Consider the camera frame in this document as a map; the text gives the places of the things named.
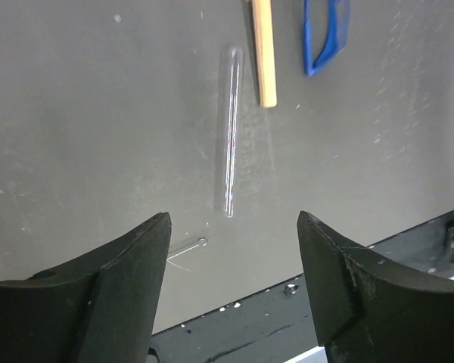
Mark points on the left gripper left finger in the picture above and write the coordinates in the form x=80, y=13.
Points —
x=98, y=307

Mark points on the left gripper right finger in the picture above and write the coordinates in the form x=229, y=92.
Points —
x=368, y=308

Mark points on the test tube brush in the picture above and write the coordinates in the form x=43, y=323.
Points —
x=184, y=248

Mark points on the blue safety glasses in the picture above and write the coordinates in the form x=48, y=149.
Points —
x=335, y=40

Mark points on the wooden stick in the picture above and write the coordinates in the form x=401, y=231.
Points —
x=265, y=52

